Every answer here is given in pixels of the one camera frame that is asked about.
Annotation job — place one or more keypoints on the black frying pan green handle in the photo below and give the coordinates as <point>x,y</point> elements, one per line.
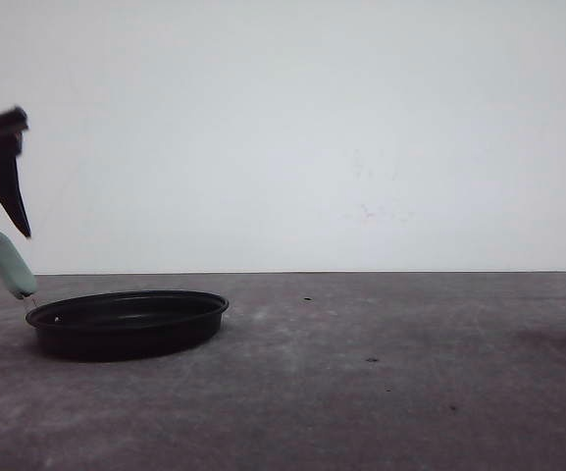
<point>125,325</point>

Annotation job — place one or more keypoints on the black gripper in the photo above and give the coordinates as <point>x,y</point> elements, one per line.
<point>13,122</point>

